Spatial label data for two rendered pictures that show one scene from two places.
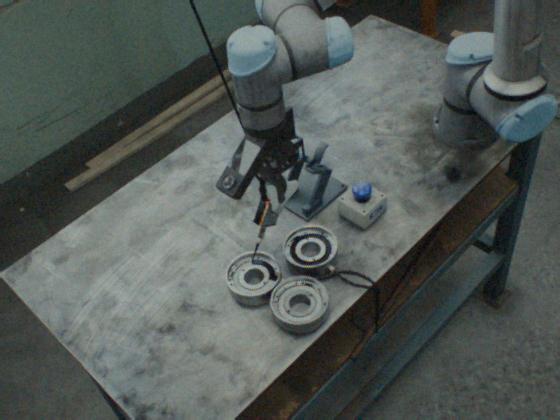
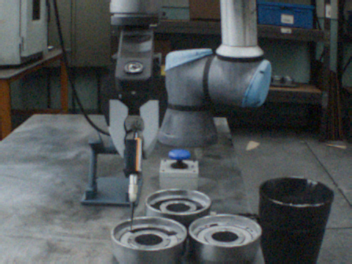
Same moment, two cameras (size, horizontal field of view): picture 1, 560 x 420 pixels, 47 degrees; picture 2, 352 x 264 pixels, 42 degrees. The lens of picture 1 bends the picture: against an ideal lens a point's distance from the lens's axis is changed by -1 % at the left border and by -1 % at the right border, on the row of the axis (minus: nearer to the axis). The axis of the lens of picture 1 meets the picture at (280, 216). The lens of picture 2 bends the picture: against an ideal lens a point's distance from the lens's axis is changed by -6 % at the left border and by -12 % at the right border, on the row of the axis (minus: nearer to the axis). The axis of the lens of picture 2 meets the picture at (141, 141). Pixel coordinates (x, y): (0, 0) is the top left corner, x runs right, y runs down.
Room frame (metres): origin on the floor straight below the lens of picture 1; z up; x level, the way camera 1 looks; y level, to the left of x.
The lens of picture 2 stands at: (0.33, 0.52, 1.15)
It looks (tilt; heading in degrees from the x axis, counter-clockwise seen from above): 16 degrees down; 314
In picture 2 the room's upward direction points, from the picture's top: straight up
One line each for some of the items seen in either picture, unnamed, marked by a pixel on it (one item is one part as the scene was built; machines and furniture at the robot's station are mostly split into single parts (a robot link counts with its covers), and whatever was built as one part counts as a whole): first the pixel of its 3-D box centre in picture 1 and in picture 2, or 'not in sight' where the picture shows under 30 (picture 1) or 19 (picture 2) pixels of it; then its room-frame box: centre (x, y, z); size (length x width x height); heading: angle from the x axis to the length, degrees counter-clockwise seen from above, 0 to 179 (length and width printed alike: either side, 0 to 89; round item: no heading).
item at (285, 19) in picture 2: not in sight; (282, 14); (2.37, -3.43, 1.11); 0.52 x 0.38 x 0.22; 39
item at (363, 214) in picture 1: (364, 202); (179, 175); (0.90, -0.17, 0.82); 0.08 x 0.07 x 0.05; 129
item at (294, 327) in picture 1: (300, 305); (224, 241); (0.68, -0.01, 0.82); 0.10 x 0.10 x 0.04
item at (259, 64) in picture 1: (256, 66); not in sight; (0.84, 0.00, 1.23); 0.09 x 0.08 x 0.11; 105
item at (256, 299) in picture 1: (254, 279); (148, 244); (0.76, 0.07, 0.82); 0.10 x 0.10 x 0.04
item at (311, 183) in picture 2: not in sight; (290, 236); (1.11, -1.21, 0.21); 0.34 x 0.34 x 0.43
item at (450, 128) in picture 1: (468, 110); (188, 119); (1.10, -0.45, 0.85); 0.15 x 0.15 x 0.10
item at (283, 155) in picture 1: (270, 142); (136, 54); (0.85, 0.00, 1.07); 0.09 x 0.08 x 0.12; 129
